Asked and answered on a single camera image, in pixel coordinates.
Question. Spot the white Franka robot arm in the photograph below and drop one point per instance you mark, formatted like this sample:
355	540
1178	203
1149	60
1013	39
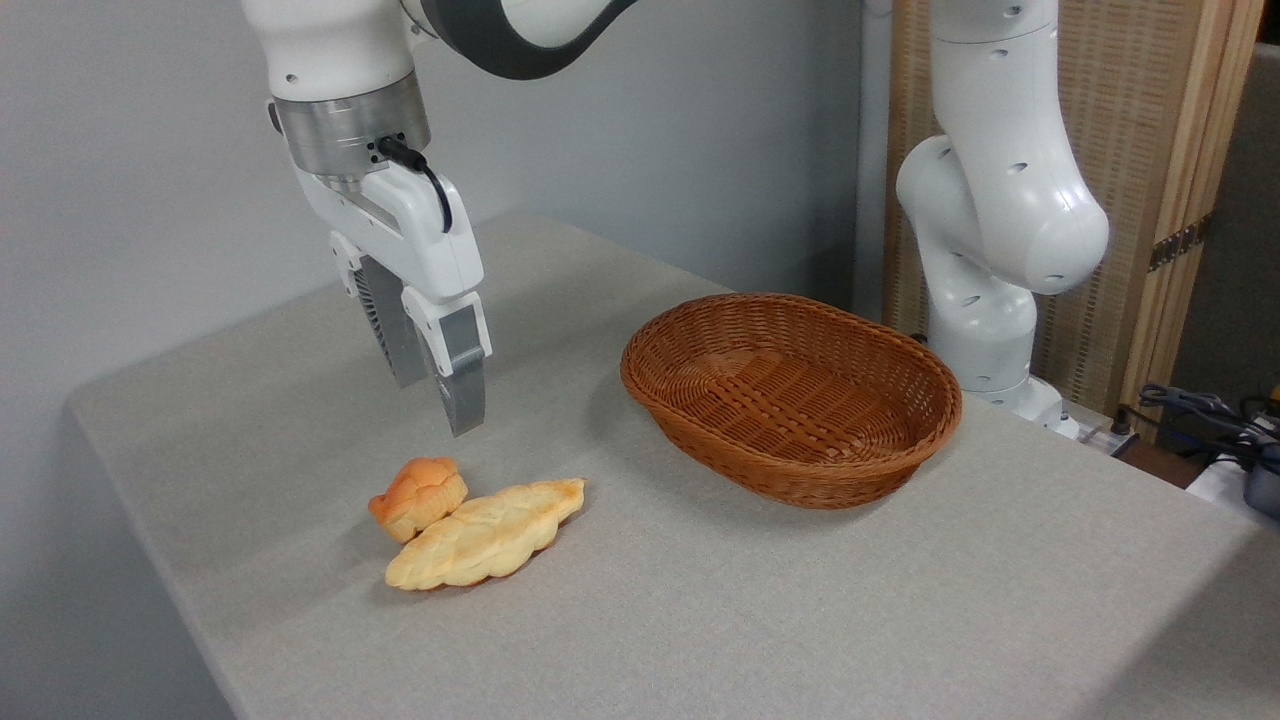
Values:
1000	200

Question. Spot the round knotted bread roll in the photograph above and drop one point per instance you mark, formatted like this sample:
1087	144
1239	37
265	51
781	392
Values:
418	495

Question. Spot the grey tablecloth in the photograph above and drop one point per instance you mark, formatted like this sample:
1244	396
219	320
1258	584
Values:
700	600

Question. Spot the long flat braided bread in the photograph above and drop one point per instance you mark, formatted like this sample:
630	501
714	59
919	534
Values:
495	535

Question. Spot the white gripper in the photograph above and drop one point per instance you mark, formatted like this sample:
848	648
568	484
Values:
420	240

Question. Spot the metal screen hinge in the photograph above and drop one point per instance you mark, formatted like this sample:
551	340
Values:
1180	243

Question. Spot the white sheet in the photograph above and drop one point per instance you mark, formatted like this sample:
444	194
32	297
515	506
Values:
1215	482

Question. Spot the brown wicker basket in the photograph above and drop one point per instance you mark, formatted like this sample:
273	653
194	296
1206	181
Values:
850	450

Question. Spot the white vertical pipe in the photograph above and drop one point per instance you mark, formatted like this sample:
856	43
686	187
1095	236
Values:
870	150

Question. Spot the wooden rattan folding screen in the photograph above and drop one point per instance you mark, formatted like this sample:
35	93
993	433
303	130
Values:
1160	100

